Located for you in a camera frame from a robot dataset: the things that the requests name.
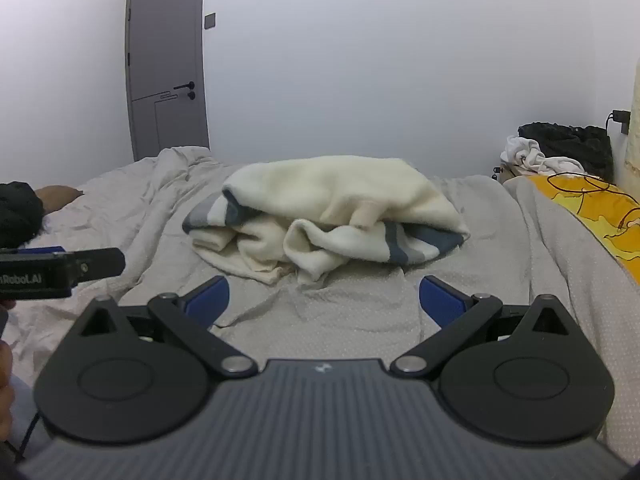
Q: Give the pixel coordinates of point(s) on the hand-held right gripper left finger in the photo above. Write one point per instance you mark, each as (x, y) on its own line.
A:
(216, 297)

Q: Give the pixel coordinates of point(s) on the cream textured cloth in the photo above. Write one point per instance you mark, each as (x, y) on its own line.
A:
(635, 135)

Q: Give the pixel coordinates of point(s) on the grey door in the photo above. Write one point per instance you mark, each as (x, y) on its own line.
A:
(165, 45)

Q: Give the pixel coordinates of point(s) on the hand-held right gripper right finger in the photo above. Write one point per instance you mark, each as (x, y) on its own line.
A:
(434, 300)

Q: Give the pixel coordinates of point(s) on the cream sweater with blue stripes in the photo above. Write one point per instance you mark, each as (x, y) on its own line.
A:
(345, 200)

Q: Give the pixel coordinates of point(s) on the black bag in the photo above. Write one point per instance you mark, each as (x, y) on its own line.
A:
(575, 142)

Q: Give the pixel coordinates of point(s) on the person's left hand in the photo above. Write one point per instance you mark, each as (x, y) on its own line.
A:
(5, 390)

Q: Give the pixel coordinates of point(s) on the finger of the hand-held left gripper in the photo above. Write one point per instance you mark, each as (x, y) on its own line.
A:
(102, 262)
(42, 250)

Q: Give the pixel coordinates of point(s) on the brown pillow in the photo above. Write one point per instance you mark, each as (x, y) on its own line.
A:
(57, 196)

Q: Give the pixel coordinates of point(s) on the grey wall switch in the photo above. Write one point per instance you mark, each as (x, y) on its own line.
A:
(210, 20)

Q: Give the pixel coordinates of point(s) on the dark cloth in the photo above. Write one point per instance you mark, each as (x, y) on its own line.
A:
(17, 212)

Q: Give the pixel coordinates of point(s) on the grey dotted bed blanket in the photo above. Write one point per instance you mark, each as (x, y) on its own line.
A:
(500, 260)

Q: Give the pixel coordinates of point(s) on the black wall charger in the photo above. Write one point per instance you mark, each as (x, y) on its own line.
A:
(621, 117)

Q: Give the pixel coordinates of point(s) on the white crumpled cloth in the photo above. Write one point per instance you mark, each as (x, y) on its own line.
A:
(525, 152)

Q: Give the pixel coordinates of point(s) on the cardboard box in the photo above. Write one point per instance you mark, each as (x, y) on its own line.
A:
(505, 172)

